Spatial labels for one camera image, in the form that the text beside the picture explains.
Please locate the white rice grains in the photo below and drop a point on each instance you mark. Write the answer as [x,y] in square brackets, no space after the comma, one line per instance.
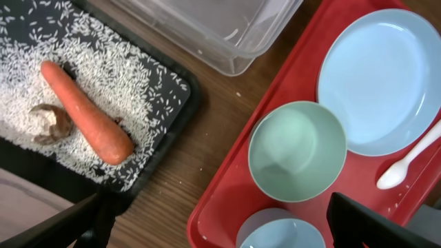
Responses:
[117,76]

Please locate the light blue bowl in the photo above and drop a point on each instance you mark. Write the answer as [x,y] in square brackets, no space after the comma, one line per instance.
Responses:
[275,227]

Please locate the white plastic spoon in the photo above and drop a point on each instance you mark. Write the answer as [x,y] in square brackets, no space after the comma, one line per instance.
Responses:
[397,172]

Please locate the black waste tray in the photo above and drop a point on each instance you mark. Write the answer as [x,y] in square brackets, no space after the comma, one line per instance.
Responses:
[178,101]

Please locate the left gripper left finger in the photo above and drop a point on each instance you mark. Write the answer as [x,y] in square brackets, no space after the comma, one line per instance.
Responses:
[85,224]

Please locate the red serving tray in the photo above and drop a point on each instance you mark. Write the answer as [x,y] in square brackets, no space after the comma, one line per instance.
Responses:
[232,196]

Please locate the brown food scrap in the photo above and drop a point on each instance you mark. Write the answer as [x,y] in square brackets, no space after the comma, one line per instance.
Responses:
[57,124]

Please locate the clear plastic bin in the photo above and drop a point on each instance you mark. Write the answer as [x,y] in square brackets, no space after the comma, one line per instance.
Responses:
[225,34]

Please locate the light blue plate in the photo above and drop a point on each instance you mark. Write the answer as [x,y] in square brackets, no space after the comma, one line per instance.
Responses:
[381,78]

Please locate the orange carrot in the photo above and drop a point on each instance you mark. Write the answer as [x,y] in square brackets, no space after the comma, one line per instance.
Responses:
[105,137]

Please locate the green bowl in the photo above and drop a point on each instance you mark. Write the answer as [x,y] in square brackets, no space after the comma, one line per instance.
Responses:
[297,151]

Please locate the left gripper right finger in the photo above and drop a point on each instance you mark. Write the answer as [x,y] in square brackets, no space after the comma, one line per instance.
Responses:
[354,225]

